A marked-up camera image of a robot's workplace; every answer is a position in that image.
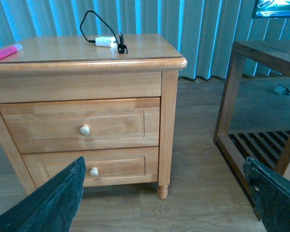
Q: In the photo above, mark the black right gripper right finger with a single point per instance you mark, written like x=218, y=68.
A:
x=270, y=193

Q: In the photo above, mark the open floor socket box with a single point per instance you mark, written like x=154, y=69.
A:
x=282, y=90

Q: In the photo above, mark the wooden drawer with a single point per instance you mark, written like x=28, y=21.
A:
x=103, y=167
x=41, y=127

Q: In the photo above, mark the dark wooden side table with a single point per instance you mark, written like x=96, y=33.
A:
x=272, y=54

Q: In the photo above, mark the light wooden nightstand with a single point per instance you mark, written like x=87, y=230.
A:
x=67, y=68

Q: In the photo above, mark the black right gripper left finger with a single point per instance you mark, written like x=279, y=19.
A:
x=51, y=207

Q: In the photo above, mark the pink marker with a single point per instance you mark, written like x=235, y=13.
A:
x=10, y=50

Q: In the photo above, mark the white charger adapter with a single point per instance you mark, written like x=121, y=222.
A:
x=106, y=41

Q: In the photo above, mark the light blue curtain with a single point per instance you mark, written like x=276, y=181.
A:
x=203, y=31

